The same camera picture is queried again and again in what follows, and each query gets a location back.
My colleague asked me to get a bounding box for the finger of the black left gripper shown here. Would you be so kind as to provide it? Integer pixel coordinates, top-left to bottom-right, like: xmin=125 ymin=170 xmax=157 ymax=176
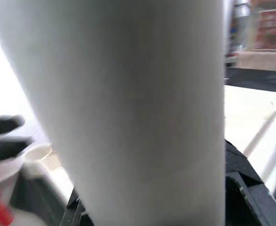
xmin=0 ymin=115 xmax=25 ymax=137
xmin=0 ymin=136 xmax=32 ymax=165

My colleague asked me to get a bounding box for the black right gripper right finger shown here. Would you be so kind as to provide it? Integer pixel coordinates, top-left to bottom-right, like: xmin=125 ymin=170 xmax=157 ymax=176
xmin=224 ymin=138 xmax=276 ymax=226

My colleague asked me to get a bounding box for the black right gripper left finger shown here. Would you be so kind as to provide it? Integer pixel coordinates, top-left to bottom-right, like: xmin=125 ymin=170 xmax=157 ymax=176
xmin=60 ymin=188 xmax=91 ymax=226

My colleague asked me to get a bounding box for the white plastic table leg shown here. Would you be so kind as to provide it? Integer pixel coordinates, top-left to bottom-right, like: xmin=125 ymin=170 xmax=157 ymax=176
xmin=0 ymin=0 xmax=229 ymax=226

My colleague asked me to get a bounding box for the black tablecloth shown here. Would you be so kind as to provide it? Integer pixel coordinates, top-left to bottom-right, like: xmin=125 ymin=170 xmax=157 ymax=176
xmin=9 ymin=67 xmax=276 ymax=226

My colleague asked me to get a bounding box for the beige cloth covered bench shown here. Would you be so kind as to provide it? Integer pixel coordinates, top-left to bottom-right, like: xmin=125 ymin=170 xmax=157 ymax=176
xmin=236 ymin=49 xmax=276 ymax=70

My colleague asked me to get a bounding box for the red printed carton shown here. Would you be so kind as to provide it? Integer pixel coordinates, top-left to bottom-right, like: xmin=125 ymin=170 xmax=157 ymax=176
xmin=255 ymin=10 xmax=276 ymax=51

